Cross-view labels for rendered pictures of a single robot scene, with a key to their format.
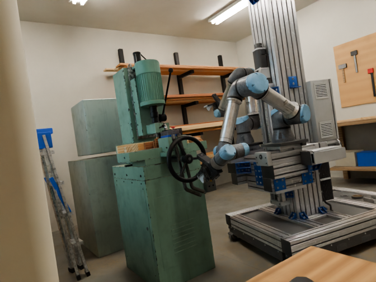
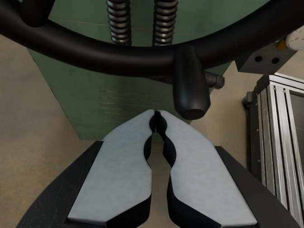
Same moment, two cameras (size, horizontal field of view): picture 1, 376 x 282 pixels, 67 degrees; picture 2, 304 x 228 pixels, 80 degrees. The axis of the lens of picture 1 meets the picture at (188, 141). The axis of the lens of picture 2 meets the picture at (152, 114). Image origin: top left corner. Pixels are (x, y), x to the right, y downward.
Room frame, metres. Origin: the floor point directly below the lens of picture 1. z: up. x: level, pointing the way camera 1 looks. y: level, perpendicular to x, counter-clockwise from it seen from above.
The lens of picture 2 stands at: (1.65, -0.06, 0.80)
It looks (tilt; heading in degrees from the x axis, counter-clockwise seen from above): 60 degrees down; 22
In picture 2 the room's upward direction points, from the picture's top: 14 degrees clockwise
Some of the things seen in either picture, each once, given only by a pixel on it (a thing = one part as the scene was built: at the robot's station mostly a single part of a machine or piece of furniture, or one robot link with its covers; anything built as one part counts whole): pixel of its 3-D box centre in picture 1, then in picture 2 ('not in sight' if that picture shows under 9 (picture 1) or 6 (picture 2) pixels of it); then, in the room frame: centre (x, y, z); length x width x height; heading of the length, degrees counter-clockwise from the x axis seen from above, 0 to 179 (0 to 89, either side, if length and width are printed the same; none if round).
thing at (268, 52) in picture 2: (206, 184); (260, 40); (2.06, -0.09, 0.58); 0.12 x 0.08 x 0.08; 34
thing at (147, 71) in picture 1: (149, 84); not in sight; (2.03, 0.21, 1.35); 0.18 x 0.18 x 0.31
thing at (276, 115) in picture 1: (281, 117); not in sight; (1.93, -0.65, 0.98); 0.13 x 0.12 x 0.14; 33
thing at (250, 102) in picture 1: (250, 98); not in sight; (2.48, -0.59, 1.19); 0.15 x 0.12 x 0.55; 124
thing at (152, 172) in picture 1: (154, 167); not in sight; (2.13, 0.28, 0.76); 0.57 x 0.45 x 0.09; 34
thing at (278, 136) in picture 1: (282, 134); not in sight; (1.94, -0.64, 0.87); 0.15 x 0.15 x 0.10
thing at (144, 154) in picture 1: (167, 150); not in sight; (1.94, 0.15, 0.87); 0.61 x 0.30 x 0.06; 124
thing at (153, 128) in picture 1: (155, 129); not in sight; (2.05, 0.22, 1.03); 0.14 x 0.07 x 0.09; 34
